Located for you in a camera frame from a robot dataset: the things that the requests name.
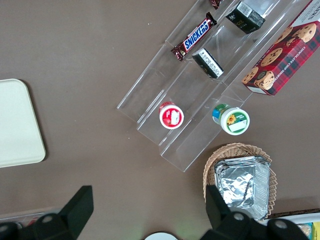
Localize white snack bin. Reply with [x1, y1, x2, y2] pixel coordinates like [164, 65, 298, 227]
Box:
[267, 212, 320, 240]

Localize clear acrylic tiered stand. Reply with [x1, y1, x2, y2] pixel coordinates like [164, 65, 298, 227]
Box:
[116, 0, 320, 173]

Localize light wicker basket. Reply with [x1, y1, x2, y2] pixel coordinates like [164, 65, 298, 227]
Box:
[202, 142, 278, 221]

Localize green lid sunflower cup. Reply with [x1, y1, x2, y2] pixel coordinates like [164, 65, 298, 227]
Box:
[211, 103, 251, 136]

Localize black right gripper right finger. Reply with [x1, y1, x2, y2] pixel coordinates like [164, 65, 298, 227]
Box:
[205, 184, 261, 240]

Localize yellow snack packet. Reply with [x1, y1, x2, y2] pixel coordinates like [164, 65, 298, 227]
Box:
[311, 221, 320, 240]

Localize red tartan cookie box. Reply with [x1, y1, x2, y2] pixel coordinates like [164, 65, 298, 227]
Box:
[241, 0, 320, 97]

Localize red lid yogurt cup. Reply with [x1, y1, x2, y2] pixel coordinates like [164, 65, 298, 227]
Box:
[158, 101, 185, 130]

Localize stacked aluminium foil containers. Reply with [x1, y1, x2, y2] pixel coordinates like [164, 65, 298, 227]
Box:
[213, 155, 272, 221]

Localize clear bag of crackers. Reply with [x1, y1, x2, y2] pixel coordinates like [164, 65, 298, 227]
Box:
[298, 223, 313, 238]

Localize beige plastic tray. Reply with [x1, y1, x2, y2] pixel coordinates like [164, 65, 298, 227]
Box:
[0, 78, 47, 169]

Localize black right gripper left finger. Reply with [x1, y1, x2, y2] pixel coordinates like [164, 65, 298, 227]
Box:
[27, 185, 95, 240]

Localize small black carton box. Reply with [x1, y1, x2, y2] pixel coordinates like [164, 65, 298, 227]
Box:
[225, 0, 266, 35]
[191, 48, 225, 80]

